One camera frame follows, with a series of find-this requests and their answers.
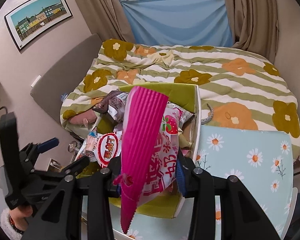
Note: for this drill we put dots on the beige right curtain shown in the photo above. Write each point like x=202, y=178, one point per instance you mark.
x=254, y=26

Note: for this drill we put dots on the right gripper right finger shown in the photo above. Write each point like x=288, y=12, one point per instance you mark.
x=241, y=215

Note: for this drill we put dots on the floral striped bed blanket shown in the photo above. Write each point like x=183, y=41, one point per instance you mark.
x=244, y=89

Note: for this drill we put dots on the grey upholstered headboard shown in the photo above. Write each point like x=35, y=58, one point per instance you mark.
x=64, y=76

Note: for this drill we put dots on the beige curtain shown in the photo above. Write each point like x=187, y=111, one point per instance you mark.
x=254, y=26
x=107, y=19

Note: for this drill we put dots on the framed colourful houses picture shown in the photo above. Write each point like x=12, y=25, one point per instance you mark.
x=30, y=19

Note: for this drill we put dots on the person's left hand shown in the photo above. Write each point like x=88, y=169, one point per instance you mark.
x=19, y=215

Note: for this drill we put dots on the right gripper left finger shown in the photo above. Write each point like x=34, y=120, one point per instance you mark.
x=59, y=199

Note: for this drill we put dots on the red white Oishi bag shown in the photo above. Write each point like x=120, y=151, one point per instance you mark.
x=101, y=148

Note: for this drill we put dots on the dark purple snack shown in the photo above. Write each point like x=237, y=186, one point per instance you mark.
x=113, y=104

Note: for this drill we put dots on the pink strawberry snack bag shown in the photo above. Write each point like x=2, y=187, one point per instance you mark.
x=150, y=143

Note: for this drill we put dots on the light blue window cloth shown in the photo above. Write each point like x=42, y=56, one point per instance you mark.
x=183, y=22

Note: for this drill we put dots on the beige left curtain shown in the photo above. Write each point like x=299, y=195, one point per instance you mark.
x=107, y=19

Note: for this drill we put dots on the daisy print blue tablecloth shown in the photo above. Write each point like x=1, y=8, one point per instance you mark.
x=262, y=160

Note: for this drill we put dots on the green cardboard storage box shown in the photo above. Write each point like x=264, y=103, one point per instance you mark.
x=180, y=139

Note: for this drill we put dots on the pink pillow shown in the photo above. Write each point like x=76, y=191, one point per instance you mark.
x=84, y=119

